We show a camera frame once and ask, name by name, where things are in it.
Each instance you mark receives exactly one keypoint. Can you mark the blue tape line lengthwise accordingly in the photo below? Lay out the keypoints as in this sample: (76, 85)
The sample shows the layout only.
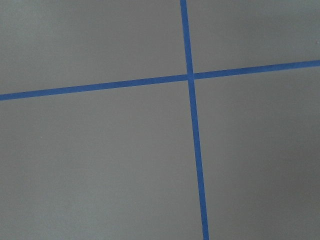
(194, 120)

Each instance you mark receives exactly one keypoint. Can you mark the blue tape line crosswise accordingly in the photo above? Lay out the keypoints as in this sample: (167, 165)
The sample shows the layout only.
(159, 80)

